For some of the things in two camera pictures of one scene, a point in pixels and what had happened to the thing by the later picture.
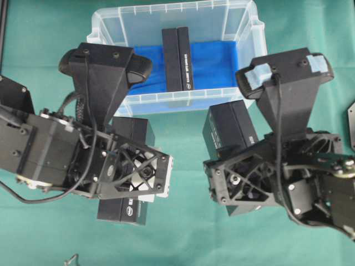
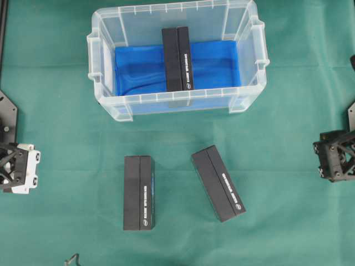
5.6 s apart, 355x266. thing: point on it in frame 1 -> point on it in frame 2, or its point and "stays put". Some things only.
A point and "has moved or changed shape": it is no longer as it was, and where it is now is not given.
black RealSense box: (128, 210) has moved or changed shape
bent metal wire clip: (68, 262) stays put
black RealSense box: (178, 57) stays put
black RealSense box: (227, 126) has moved or changed shape
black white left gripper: (102, 166) -> (18, 166)
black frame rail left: (4, 6) stays put
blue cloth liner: (214, 65) stays put
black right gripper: (254, 175) -> (336, 154)
